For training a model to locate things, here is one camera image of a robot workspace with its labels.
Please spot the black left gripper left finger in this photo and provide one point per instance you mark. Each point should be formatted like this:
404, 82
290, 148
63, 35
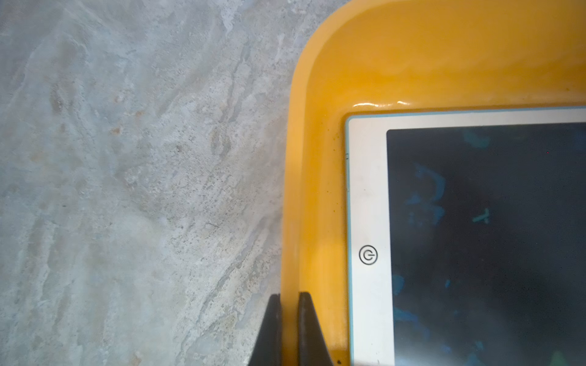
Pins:
268, 346

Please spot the yellow plastic storage box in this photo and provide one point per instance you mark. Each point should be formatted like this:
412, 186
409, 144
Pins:
396, 56

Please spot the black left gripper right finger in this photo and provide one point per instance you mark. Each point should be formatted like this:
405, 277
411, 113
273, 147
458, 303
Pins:
312, 348

